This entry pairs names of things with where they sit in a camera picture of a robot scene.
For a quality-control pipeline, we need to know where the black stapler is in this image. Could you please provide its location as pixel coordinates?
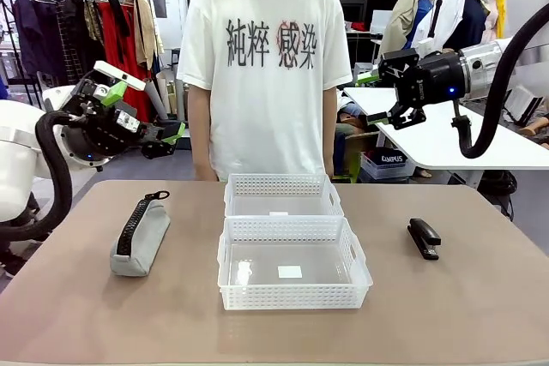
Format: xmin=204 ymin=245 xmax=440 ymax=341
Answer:
xmin=407 ymin=218 xmax=442 ymax=261

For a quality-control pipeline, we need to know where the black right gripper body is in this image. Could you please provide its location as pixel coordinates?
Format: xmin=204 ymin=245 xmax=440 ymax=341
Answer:
xmin=396 ymin=53 xmax=467 ymax=106

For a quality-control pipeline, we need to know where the white background table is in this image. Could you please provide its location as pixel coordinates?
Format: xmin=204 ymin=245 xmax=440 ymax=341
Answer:
xmin=342 ymin=85 xmax=549 ymax=189

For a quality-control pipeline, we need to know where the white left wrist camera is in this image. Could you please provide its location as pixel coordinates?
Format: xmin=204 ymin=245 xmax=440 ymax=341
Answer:
xmin=93 ymin=61 xmax=147 ymax=106

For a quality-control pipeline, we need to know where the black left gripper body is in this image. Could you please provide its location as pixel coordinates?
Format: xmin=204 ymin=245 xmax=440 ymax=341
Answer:
xmin=62 ymin=78 xmax=147 ymax=165

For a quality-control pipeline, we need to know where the white perforated plastic basket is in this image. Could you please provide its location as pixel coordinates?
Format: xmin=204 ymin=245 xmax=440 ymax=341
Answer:
xmin=217 ymin=215 xmax=373 ymax=311
xmin=223 ymin=172 xmax=347 ymax=219

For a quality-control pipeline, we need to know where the white basket with dark cloth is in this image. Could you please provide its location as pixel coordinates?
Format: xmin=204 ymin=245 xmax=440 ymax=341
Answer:
xmin=359 ymin=149 xmax=416 ymax=182

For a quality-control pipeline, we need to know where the bystander in dark blue clothes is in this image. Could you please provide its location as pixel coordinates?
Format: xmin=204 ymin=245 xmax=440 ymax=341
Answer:
xmin=441 ymin=0 xmax=514 ymax=52

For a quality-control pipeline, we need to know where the white laptop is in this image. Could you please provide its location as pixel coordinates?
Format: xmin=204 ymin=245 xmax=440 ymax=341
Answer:
xmin=369 ymin=9 xmax=394 ymax=35

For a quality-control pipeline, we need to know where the person's right hand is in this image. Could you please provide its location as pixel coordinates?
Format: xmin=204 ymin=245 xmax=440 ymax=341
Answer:
xmin=193 ymin=164 xmax=218 ymax=182

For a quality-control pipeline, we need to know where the black hanging garment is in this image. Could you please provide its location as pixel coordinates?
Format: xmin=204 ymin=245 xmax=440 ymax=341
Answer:
xmin=55 ymin=0 xmax=98 ymax=84

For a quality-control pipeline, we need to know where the person's right forearm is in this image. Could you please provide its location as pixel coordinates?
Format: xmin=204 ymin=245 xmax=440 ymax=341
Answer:
xmin=190 ymin=121 xmax=215 ymax=168

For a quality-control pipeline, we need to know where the beige hanging garment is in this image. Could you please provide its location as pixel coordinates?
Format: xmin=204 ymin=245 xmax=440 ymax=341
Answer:
xmin=135 ymin=0 xmax=166 ymax=71

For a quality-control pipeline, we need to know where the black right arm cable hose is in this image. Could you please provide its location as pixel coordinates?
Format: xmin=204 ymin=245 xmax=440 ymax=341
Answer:
xmin=449 ymin=8 xmax=549 ymax=159

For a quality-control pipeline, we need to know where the navy hanging coat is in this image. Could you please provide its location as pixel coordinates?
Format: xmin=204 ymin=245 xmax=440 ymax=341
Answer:
xmin=12 ymin=0 xmax=68 ymax=80

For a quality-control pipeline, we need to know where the cardboard box with green side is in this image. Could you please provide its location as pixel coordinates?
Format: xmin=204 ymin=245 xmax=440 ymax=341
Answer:
xmin=342 ymin=130 xmax=365 ymax=183

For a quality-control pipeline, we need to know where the grey storage box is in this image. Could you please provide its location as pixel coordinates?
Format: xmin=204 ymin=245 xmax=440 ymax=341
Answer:
xmin=173 ymin=119 xmax=193 ymax=151

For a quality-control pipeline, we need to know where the grey cardboard tube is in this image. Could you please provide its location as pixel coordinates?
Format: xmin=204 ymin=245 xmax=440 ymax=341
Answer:
xmin=175 ymin=80 xmax=187 ymax=123
xmin=144 ymin=78 xmax=171 ymax=121

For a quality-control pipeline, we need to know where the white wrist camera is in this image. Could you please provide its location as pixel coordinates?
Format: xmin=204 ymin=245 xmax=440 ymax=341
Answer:
xmin=418 ymin=39 xmax=445 ymax=57
xmin=93 ymin=61 xmax=147 ymax=106

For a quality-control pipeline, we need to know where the red hanging dress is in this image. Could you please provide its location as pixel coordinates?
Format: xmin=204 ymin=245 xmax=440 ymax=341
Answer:
xmin=96 ymin=0 xmax=152 ymax=123

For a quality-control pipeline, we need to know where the white folding panel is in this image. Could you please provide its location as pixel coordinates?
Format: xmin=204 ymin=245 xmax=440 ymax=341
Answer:
xmin=501 ymin=82 xmax=549 ymax=127

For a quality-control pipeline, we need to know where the bystander in beige coat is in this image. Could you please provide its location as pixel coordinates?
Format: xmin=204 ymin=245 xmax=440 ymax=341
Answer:
xmin=379 ymin=0 xmax=437 ymax=63

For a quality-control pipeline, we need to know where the person's left forearm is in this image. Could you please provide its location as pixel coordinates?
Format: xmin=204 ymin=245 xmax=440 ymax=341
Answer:
xmin=322 ymin=121 xmax=338 ymax=165

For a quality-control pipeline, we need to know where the grey zippered pencil case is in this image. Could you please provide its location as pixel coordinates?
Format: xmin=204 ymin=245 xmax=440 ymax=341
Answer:
xmin=110 ymin=189 xmax=172 ymax=278

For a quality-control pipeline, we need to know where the black bag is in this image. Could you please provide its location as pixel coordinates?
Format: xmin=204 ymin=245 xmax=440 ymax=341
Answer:
xmin=480 ymin=171 xmax=518 ymax=213

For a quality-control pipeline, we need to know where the person in white printed T-shirt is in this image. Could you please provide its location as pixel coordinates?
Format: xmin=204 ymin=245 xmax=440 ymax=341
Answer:
xmin=176 ymin=0 xmax=353 ymax=183

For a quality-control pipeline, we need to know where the seated person in blue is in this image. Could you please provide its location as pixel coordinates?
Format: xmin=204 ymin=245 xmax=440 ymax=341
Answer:
xmin=336 ymin=94 xmax=370 ymax=129

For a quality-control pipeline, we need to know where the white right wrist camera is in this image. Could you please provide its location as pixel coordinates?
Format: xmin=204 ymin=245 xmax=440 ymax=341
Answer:
xmin=418 ymin=39 xmax=445 ymax=57

